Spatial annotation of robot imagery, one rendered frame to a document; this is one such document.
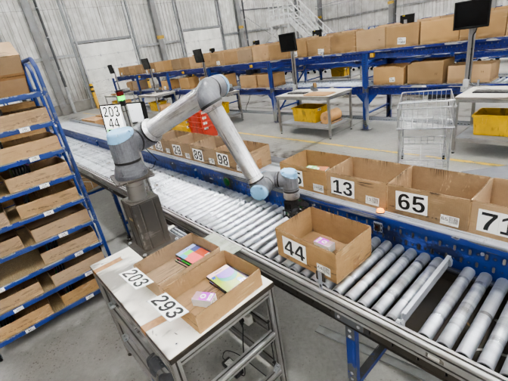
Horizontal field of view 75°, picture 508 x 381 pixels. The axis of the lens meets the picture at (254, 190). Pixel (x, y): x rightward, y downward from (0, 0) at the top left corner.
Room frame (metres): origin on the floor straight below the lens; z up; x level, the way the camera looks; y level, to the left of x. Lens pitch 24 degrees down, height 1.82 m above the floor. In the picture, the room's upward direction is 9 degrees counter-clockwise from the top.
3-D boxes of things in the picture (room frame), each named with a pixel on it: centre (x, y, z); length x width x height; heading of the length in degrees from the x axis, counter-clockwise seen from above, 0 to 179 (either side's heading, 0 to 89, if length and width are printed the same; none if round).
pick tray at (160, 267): (1.53, 0.47, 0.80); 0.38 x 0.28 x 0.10; 130
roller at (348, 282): (1.34, -0.48, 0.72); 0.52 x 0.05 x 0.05; 129
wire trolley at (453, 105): (3.79, -2.12, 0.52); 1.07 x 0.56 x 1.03; 151
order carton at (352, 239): (1.46, -0.31, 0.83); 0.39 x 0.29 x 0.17; 37
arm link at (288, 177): (1.69, -0.20, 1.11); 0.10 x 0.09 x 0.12; 66
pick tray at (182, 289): (1.29, 0.27, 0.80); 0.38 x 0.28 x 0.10; 130
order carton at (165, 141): (3.64, 0.79, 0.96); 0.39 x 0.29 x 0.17; 39
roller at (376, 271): (1.29, -0.52, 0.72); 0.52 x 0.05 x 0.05; 129
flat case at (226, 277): (1.34, 0.20, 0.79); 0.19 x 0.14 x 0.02; 37
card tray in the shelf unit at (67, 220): (2.43, 1.58, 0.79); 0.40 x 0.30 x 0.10; 130
